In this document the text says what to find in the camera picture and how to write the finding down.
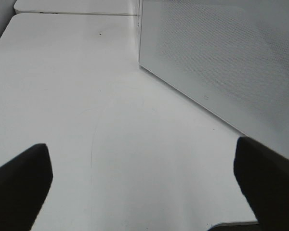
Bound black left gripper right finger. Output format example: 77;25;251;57
234;137;289;231

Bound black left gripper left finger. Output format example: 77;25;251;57
0;143;53;231

